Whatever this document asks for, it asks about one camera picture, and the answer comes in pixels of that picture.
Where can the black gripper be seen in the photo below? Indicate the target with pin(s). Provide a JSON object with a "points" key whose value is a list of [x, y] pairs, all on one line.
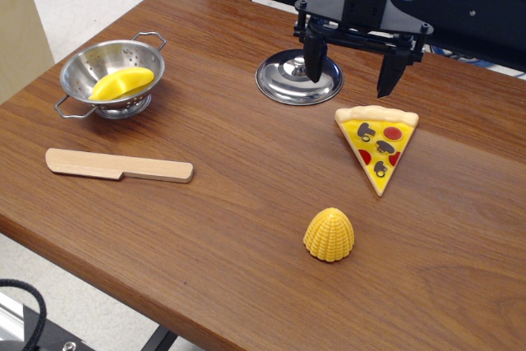
{"points": [[376, 26]]}

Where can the yellow toy banana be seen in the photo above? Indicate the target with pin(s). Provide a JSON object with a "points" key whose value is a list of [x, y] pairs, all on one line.
{"points": [[121, 83]]}

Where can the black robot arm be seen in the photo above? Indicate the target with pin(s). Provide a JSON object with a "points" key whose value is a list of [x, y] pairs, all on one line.
{"points": [[375, 26]]}

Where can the steel colander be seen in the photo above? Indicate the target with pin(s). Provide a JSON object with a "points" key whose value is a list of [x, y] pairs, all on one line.
{"points": [[83, 70]]}

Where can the steel pot lid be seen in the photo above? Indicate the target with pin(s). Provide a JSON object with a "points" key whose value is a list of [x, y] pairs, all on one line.
{"points": [[283, 78]]}

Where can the toy pizza slice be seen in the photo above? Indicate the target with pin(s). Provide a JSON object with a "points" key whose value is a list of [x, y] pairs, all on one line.
{"points": [[378, 136]]}

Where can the yellow toy corn piece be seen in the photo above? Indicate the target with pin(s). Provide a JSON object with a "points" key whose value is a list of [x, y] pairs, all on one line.
{"points": [[329, 236]]}

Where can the wooden toy knife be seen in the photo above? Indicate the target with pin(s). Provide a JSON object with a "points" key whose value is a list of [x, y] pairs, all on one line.
{"points": [[115, 167]]}

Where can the light wooden panel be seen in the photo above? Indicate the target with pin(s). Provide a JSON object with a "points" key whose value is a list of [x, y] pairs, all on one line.
{"points": [[25, 52]]}

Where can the black table leg base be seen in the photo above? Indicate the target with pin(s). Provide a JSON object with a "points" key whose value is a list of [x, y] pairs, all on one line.
{"points": [[18, 324]]}

